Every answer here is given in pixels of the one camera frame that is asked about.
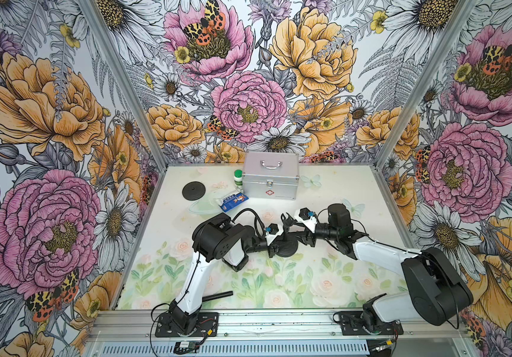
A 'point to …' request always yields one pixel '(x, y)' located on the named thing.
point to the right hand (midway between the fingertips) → (291, 231)
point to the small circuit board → (183, 347)
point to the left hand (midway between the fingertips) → (290, 242)
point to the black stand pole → (214, 296)
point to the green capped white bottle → (238, 178)
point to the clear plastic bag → (207, 207)
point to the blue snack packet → (232, 201)
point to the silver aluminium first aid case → (271, 175)
